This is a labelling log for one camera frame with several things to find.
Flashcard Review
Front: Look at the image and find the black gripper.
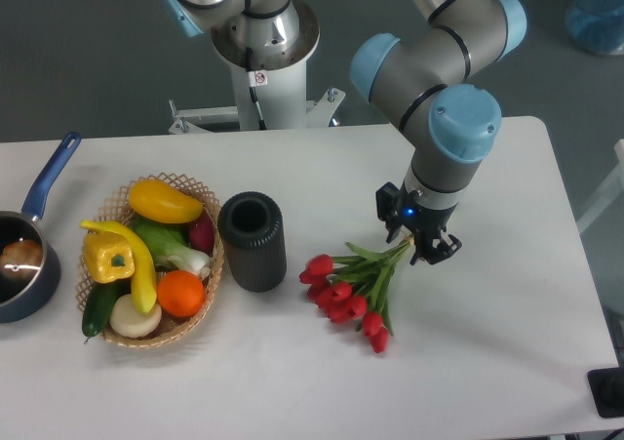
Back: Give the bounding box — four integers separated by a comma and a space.
375, 174, 462, 265

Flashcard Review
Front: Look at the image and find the red tulip bouquet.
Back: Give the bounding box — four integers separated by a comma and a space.
298, 236, 414, 354

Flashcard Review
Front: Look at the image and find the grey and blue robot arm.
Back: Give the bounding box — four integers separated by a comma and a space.
165, 0, 527, 264

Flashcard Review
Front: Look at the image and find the dark grey ribbed vase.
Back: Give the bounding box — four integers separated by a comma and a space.
217, 191, 287, 293

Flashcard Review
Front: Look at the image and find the dark red radish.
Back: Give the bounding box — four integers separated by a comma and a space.
188, 211, 215, 256

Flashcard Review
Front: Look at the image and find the black device at table edge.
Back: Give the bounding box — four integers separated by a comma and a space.
587, 367, 623, 419

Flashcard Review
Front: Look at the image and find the orange fruit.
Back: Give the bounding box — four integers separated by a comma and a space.
157, 269, 206, 318

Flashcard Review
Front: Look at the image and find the green bok choy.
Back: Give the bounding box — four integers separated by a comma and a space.
131, 216, 211, 280

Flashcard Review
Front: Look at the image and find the yellow mango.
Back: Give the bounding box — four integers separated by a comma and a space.
128, 179, 204, 224

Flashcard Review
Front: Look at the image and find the blue plastic bag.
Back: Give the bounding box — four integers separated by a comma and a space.
565, 0, 623, 56

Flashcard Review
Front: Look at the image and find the yellow banana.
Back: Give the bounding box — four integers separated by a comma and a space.
80, 220, 157, 314

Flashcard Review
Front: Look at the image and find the woven wicker basket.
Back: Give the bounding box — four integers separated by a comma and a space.
95, 173, 224, 348

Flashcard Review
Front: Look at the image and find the white round onion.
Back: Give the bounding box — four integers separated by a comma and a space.
109, 294, 162, 339

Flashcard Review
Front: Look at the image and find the yellow bell pepper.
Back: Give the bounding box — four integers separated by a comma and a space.
83, 232, 135, 284

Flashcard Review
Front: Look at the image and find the green cucumber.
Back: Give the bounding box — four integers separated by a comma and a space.
82, 280, 129, 340

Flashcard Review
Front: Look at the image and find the brown bread in pan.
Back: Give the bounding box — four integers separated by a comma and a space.
1, 239, 43, 281

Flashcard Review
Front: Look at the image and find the blue saucepan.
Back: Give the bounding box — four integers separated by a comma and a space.
1, 132, 82, 323

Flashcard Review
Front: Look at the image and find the white furniture frame right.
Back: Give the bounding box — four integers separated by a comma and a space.
576, 139, 623, 234

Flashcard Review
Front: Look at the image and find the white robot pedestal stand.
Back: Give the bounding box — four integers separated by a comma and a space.
169, 0, 345, 135

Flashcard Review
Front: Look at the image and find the black cable on pedestal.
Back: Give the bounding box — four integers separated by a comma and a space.
245, 47, 268, 131

